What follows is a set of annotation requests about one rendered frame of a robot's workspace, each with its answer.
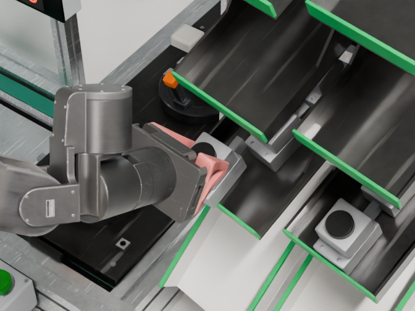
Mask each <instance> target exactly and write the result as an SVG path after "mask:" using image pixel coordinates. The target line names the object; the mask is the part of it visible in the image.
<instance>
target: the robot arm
mask: <svg viewBox="0 0 415 311"><path fill-rule="evenodd" d="M139 125H140V124H139V123H136V124H132V87H130V86H126V85H117V84H107V83H93V84H83V85H75V86H65V87H61V88H60V89H58V90H57V92H56V94H55V98H54V116H53V126H52V135H51V136H52V137H49V160H50V162H49V165H46V166H36V165H35V164H34V163H32V162H30V161H28V160H25V159H20V158H17V157H12V156H8V155H3V154H0V231H3V232H8V233H14V234H21V235H25V236H41V235H44V234H47V233H49V232H50V231H52V230H53V229H55V228H56V227H57V226H58V225H59V224H63V223H73V222H80V221H81V222H84V223H95V222H98V221H101V220H104V219H107V218H111V217H114V216H116V215H120V214H123V213H125V212H129V211H131V210H135V209H138V208H140V207H144V206H146V205H150V204H152V205H153V206H155V207H156V208H158V209H159V210H160V211H162V212H164V213H165V214H166V215H168V216H169V217H170V218H172V219H173V220H175V221H176V222H177V223H183V222H187V221H189V220H190V219H191V217H192V216H194V215H196V214H197V213H198V211H199V209H200V208H201V206H202V204H203V202H204V200H205V199H206V197H207V196H208V194H209V192H210V190H211V189H212V188H213V187H214V186H215V185H216V184H217V183H218V181H219V180H220V179H221V178H222V177H223V176H224V175H225V174H226V172H227V169H228V166H229V163H228V162H226V161H224V160H221V159H218V158H216V157H213V156H210V155H207V154H204V153H202V152H200V153H199V154H198V156H196V152H195V151H193V150H192V149H190V148H191V147H192V145H193V144H194V143H195V141H193V140H191V139H188V138H186V137H184V136H182V135H180V134H178V133H176V132H173V131H171V130H169V129H167V128H165V127H163V126H161V125H159V124H157V123H155V122H151V123H146V124H144V125H143V129H141V128H140V127H139ZM196 157H197V158H196ZM195 161H196V162H195ZM214 170H218V171H217V172H216V173H215V174H213V172H214ZM212 174H213V175H212Z"/></svg>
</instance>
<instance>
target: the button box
mask: <svg viewBox="0 0 415 311"><path fill-rule="evenodd" d="M0 269H3V270H5V271H7V272H9V274H10V276H11V278H12V286H11V288H10V290H8V292H6V293H5V294H3V295H0V311H31V310H32V309H33V308H34V307H35V306H36V305H37V304H38V300H37V297H36V292H35V288H34V285H33V281H32V280H31V279H29V278H28V277H27V276H25V275H24V274H22V273H20V272H19V271H17V270H16V269H14V268H12V267H11V266H10V265H8V264H6V263H5V262H3V261H2V260H0Z"/></svg>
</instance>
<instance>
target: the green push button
mask: <svg viewBox="0 0 415 311"><path fill-rule="evenodd" d="M11 286H12V278H11V276H10V274H9V272H7V271H5V270H3V269H0V295H3V294H5V293H6V292H8V290H10V288H11Z"/></svg>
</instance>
